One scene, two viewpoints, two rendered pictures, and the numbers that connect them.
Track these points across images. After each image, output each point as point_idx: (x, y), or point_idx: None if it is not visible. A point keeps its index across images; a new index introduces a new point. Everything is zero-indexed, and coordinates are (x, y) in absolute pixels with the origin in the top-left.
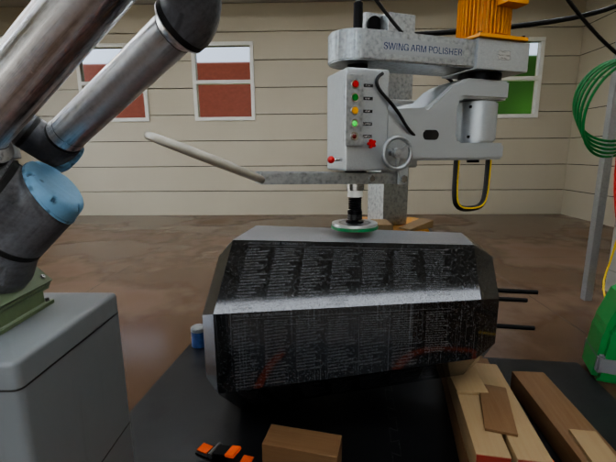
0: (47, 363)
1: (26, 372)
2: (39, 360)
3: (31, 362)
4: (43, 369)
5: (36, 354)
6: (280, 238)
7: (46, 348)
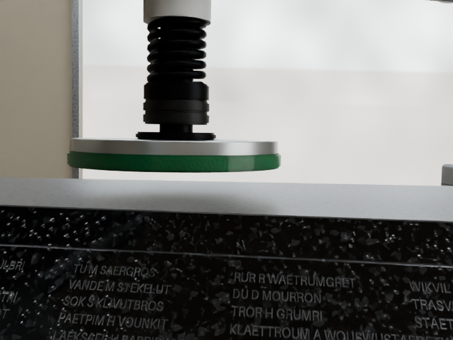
0: (451, 181)
1: (443, 175)
2: (448, 175)
3: (445, 171)
4: (449, 183)
5: (447, 168)
6: (451, 188)
7: (452, 170)
